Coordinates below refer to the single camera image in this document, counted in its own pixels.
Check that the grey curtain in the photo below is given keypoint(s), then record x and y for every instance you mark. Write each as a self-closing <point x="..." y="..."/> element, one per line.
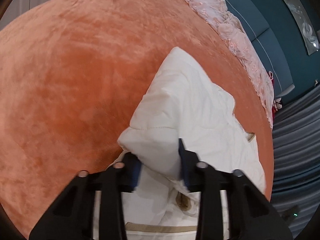
<point x="295" y="142"/>

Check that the light grey pillow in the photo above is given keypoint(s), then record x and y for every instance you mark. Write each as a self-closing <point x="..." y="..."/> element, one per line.
<point x="286" y="91"/>

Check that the silver floral wall picture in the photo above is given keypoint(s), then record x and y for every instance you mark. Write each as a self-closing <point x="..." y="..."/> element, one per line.
<point x="306" y="27"/>

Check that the white padded jacket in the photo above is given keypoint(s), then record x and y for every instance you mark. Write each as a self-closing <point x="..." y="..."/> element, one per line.
<point x="180" y="100"/>

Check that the red plush toy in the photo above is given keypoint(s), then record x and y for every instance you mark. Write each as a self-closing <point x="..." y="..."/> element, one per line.
<point x="275" y="105"/>

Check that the black device with green light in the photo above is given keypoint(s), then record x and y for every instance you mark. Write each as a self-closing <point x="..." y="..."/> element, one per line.
<point x="291" y="213"/>

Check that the orange plush blanket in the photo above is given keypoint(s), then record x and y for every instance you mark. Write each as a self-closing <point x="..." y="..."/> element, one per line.
<point x="75" y="80"/>

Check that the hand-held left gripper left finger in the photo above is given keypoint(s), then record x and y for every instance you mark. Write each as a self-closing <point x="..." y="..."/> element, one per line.
<point x="136" y="175"/>

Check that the pink lace bedspread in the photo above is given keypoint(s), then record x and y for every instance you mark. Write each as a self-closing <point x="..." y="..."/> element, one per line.
<point x="225" y="22"/>

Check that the blue padded headboard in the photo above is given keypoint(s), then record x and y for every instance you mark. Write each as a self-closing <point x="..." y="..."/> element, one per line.
<point x="275" y="17"/>

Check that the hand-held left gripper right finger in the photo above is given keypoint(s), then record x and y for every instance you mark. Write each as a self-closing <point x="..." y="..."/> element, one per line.
<point x="183" y="171"/>

